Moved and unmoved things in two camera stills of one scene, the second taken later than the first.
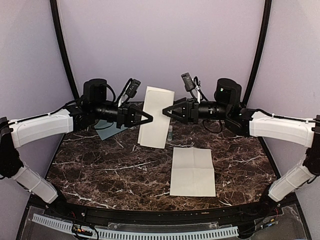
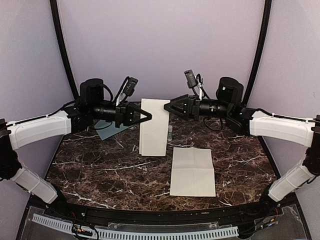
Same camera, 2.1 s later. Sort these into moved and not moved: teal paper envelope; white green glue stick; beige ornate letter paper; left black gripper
Moved: beige ornate letter paper
Not moved: left black gripper; teal paper envelope; white green glue stick
